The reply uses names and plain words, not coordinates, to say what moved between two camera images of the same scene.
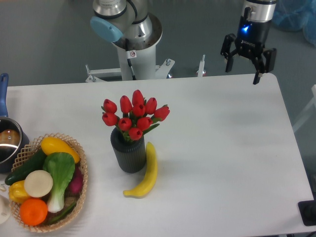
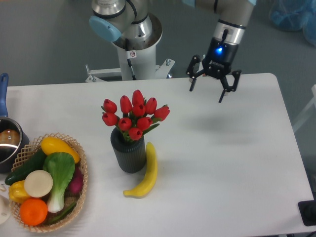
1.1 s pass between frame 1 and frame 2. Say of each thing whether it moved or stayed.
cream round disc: stayed
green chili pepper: stayed
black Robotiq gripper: moved
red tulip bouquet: stayed
